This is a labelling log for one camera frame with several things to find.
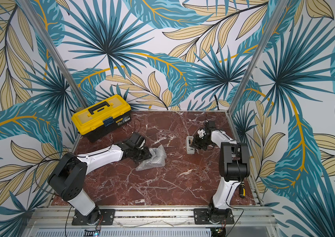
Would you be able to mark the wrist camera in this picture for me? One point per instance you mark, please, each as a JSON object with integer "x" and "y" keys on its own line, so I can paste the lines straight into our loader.
{"x": 136, "y": 140}
{"x": 207, "y": 130}

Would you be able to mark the white tape dispenser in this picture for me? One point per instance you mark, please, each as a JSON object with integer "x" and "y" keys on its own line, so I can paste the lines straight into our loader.
{"x": 189, "y": 142}

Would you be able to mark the aluminium corner post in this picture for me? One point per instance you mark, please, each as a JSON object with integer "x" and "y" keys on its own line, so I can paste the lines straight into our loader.
{"x": 40, "y": 29}
{"x": 270, "y": 28}

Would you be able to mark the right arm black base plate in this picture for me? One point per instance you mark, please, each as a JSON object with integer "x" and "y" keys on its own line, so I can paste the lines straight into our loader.
{"x": 206, "y": 216}

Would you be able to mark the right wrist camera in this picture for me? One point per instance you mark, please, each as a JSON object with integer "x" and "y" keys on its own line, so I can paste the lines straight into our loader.
{"x": 207, "y": 130}

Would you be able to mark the clear bubble wrap sheet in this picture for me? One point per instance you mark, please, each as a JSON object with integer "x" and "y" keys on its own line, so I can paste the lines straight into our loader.
{"x": 157, "y": 159}

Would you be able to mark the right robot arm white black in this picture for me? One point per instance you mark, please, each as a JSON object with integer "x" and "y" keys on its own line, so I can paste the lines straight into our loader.
{"x": 234, "y": 167}

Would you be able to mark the right aluminium corner post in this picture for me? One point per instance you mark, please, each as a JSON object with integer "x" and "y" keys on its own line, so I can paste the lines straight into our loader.
{"x": 270, "y": 28}

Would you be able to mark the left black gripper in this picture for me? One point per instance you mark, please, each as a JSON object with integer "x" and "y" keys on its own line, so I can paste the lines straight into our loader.
{"x": 147, "y": 156}

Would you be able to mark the yellow black screwdriver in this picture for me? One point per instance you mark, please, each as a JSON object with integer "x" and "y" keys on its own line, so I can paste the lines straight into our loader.
{"x": 241, "y": 188}

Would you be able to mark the aluminium front frame rail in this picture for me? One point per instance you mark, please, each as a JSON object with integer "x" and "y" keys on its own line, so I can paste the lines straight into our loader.
{"x": 154, "y": 221}

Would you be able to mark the left aluminium corner post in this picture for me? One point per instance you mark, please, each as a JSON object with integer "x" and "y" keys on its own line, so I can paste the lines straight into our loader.
{"x": 40, "y": 29}

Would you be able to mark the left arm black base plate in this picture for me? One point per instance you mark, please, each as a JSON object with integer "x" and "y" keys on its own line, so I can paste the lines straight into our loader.
{"x": 95, "y": 218}

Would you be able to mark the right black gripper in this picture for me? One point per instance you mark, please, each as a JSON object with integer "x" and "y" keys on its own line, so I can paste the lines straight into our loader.
{"x": 197, "y": 142}

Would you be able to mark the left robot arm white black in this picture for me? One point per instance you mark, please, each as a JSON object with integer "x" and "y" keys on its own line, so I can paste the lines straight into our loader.
{"x": 68, "y": 177}

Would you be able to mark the yellow black toolbox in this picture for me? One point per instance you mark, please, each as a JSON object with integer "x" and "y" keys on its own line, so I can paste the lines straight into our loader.
{"x": 102, "y": 118}

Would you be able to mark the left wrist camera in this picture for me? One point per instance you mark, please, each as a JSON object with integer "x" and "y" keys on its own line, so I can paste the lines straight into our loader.
{"x": 136, "y": 140}

